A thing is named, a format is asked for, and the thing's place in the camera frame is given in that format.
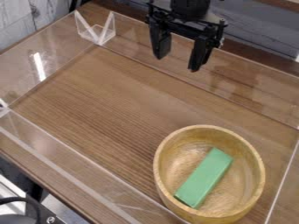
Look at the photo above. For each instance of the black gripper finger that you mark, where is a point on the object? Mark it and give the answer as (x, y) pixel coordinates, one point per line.
(161, 40)
(201, 53)

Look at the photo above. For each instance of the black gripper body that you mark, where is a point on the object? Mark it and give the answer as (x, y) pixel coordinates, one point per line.
(189, 18)

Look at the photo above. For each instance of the green rectangular block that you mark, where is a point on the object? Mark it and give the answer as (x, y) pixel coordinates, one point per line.
(204, 179)

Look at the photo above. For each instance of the clear acrylic tray wall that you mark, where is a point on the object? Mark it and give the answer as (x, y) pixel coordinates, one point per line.
(89, 109)

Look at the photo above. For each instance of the brown wooden bowl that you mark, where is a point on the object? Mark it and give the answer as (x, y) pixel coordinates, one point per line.
(237, 193)

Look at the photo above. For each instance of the clear acrylic corner bracket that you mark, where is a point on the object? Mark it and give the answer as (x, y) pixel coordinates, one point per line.
(96, 33)

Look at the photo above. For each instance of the black metal table mount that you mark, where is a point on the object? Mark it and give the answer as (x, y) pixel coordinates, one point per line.
(22, 198)

